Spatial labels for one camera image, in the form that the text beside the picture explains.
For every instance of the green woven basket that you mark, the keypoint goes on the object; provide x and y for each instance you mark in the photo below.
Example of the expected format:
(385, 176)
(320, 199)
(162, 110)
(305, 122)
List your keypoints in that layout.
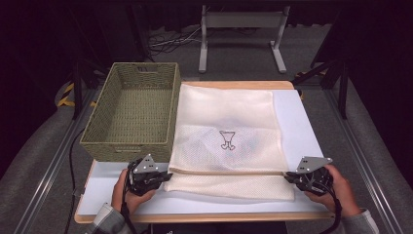
(139, 110)

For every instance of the grey metal stand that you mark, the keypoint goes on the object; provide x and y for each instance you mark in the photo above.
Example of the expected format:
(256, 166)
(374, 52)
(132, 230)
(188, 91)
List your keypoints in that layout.
(243, 19)

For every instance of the wooden table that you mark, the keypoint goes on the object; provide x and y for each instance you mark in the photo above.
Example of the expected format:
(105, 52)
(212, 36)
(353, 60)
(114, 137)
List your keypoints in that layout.
(243, 85)

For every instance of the white table mat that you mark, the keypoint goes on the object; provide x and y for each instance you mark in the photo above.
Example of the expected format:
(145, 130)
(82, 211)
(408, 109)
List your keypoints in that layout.
(298, 130)

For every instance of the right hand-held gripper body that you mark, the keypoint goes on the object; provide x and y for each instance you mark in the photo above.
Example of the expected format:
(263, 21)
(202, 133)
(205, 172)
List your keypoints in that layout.
(315, 178)

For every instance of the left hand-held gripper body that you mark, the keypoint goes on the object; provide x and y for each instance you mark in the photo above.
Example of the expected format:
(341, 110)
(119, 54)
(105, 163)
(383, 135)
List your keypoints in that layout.
(142, 178)

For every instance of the white mesh laundry bag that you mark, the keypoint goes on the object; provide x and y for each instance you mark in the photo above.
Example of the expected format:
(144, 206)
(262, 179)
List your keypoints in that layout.
(227, 107)

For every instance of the person's left hand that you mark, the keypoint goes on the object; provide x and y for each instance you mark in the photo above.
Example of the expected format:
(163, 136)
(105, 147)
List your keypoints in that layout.
(120, 195)

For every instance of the yellow black hazard tape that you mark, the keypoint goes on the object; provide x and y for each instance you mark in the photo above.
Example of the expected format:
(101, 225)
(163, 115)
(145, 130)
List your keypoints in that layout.
(66, 94)

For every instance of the aluminium floor rail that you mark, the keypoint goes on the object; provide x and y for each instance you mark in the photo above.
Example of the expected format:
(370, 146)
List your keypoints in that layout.
(360, 156)
(52, 165)

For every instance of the black metal stand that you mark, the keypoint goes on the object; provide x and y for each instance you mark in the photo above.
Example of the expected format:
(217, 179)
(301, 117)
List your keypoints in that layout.
(342, 87)
(77, 87)

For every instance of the person's right hand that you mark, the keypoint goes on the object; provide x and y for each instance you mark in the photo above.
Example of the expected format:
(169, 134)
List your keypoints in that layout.
(344, 195)

